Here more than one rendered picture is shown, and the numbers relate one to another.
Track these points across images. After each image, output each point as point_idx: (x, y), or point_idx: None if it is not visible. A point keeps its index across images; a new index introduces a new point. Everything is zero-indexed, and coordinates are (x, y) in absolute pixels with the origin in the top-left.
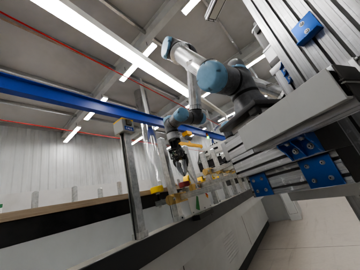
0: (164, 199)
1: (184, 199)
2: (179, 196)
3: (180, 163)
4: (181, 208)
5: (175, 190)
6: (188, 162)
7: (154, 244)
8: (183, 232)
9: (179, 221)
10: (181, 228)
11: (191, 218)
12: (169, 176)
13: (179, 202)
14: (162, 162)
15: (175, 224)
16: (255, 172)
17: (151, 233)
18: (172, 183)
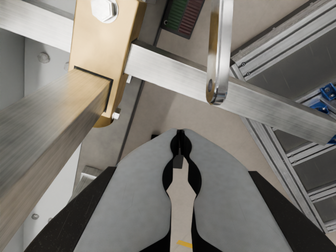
0: (4, 28)
1: (137, 37)
2: (124, 75)
3: (169, 250)
4: None
5: (104, 98)
6: (293, 211)
7: (118, 161)
8: (143, 83)
9: (133, 85)
10: (140, 91)
11: (157, 35)
12: (59, 172)
13: (127, 78)
14: None
15: (132, 114)
16: None
17: (105, 162)
18: (85, 131)
